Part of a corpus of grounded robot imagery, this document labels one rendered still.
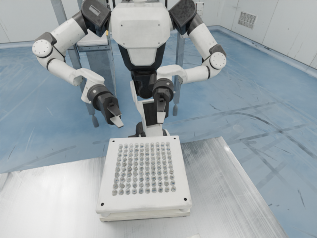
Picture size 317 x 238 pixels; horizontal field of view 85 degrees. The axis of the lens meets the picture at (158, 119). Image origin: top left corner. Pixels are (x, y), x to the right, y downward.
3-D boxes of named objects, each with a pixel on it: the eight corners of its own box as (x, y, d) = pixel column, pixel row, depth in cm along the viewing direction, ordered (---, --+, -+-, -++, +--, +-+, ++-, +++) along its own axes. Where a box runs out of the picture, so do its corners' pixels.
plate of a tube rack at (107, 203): (191, 208, 45) (193, 205, 44) (96, 214, 44) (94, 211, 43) (178, 138, 64) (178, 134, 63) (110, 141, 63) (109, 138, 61)
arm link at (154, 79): (173, 102, 78) (173, 88, 87) (173, 80, 71) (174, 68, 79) (148, 101, 79) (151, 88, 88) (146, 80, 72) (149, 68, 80)
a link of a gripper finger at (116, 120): (125, 123, 62) (117, 114, 66) (116, 127, 60) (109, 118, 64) (125, 127, 63) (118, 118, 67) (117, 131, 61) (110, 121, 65)
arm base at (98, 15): (83, 32, 90) (87, 11, 90) (108, 41, 94) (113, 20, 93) (77, 19, 76) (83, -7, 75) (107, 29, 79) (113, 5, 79)
